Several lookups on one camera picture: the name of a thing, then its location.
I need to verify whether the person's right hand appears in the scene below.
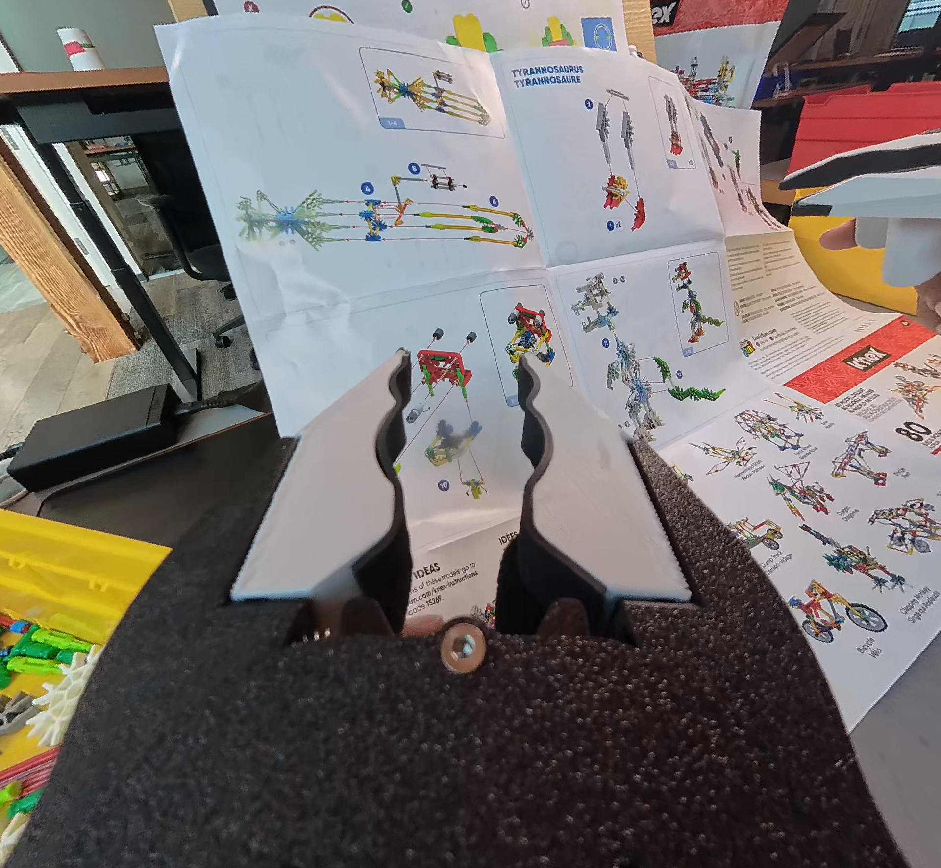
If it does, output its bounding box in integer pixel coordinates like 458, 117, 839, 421
819, 217, 888, 253

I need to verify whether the black office chair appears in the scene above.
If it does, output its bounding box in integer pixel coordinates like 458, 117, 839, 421
148, 134, 254, 350

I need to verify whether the pile of toy pieces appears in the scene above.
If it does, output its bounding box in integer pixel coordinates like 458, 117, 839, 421
0, 611, 98, 828

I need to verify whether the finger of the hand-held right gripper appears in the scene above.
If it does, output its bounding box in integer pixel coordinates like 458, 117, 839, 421
792, 168, 941, 222
780, 131, 941, 194

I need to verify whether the red K'nex box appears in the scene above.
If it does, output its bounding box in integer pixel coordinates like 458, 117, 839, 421
640, 0, 818, 114

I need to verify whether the wood top office desk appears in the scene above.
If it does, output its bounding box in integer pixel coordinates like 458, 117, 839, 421
0, 68, 202, 402

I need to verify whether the red plastic bin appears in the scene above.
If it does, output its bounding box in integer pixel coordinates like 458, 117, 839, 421
787, 79, 941, 194

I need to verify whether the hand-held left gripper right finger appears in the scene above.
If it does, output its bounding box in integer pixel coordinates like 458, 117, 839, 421
497, 356, 692, 635

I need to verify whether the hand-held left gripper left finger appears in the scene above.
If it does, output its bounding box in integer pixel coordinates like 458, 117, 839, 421
231, 351, 413, 631

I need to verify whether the yellow plastic bin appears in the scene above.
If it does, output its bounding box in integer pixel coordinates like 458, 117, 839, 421
790, 190, 924, 319
0, 508, 173, 813

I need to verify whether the black power adapter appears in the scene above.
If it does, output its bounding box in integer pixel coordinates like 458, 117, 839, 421
8, 384, 179, 496

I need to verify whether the grey desk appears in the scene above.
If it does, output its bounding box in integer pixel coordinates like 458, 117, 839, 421
0, 398, 941, 868

